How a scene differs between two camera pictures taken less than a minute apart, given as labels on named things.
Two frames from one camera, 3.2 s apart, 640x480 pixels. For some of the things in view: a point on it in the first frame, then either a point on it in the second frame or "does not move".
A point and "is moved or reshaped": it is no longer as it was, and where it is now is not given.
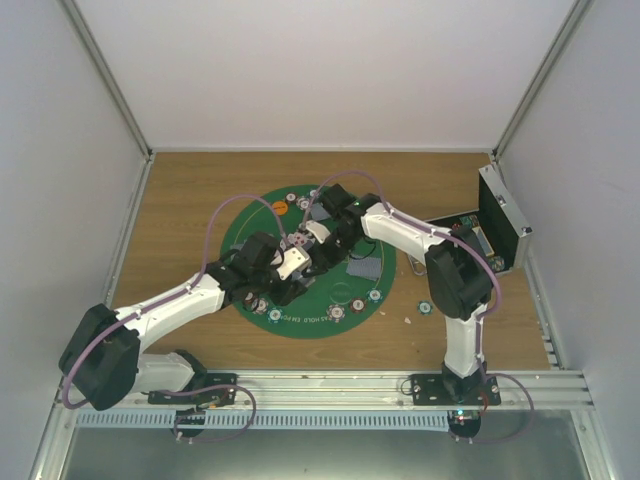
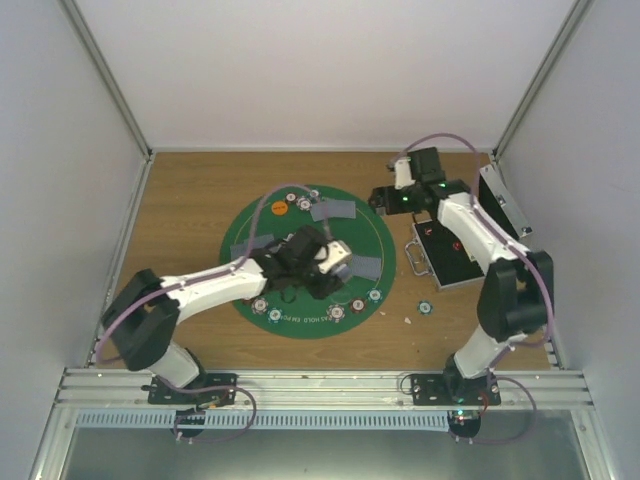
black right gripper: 322,261 → 378,195
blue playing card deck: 299,277 is moved or reshaped
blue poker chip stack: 335,312 does not move
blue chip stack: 303,203 does not move
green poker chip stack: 424,307 does not move
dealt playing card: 369,268 does not move
